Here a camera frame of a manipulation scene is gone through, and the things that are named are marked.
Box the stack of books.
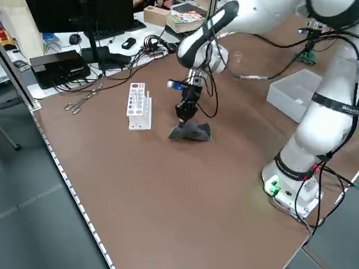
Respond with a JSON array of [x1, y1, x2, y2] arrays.
[[165, 7, 207, 34]]

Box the tangled black cable bundle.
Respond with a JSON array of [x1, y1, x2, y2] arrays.
[[134, 35, 180, 59]]

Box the white test tube rack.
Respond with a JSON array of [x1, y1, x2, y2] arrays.
[[125, 82, 154, 131]]

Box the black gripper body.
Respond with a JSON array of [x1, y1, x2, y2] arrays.
[[175, 80, 204, 121], [304, 38, 317, 57]]

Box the translucent plastic box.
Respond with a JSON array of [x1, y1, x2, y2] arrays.
[[266, 69, 323, 123]]

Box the person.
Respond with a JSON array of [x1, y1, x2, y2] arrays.
[[131, 0, 172, 9]]

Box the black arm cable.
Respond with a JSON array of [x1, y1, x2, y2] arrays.
[[196, 27, 359, 233]]

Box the dark grey cloth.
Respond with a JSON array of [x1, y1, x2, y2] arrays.
[[168, 120, 213, 143]]

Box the black box-shaped device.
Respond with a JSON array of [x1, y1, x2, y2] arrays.
[[29, 49, 92, 90]]

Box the green cloth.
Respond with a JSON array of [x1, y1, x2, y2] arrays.
[[297, 49, 317, 65]]

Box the aluminium frame post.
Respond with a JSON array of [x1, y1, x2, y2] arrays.
[[206, 0, 218, 19], [0, 41, 43, 113]]

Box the wooden box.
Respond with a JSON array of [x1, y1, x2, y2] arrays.
[[142, 5, 172, 27]]

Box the metal crucible tongs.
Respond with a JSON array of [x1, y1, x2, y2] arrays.
[[63, 84, 102, 115]]

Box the black keyboard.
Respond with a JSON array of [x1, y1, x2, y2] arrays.
[[92, 21, 148, 40]]

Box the black computer monitor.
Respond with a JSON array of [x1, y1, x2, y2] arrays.
[[25, 0, 135, 72]]

